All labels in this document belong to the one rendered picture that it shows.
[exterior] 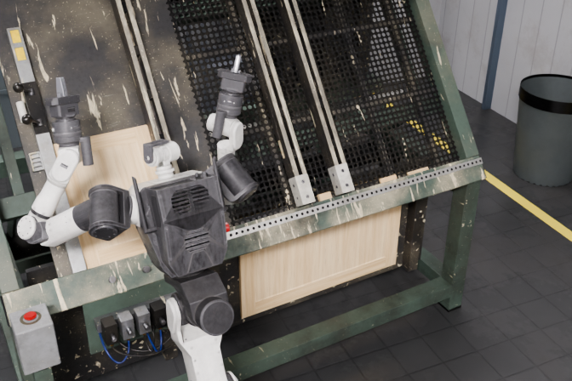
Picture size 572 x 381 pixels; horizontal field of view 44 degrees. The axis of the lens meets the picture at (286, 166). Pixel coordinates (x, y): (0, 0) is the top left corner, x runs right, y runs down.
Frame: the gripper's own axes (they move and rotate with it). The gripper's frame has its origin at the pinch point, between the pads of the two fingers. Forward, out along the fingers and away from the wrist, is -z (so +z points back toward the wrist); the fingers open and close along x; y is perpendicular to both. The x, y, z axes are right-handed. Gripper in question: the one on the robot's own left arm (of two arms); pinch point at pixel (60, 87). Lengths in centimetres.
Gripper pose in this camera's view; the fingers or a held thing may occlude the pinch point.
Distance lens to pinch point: 240.0
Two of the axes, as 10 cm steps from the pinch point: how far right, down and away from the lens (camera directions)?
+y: 8.7, 0.1, -5.0
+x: 4.9, -1.9, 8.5
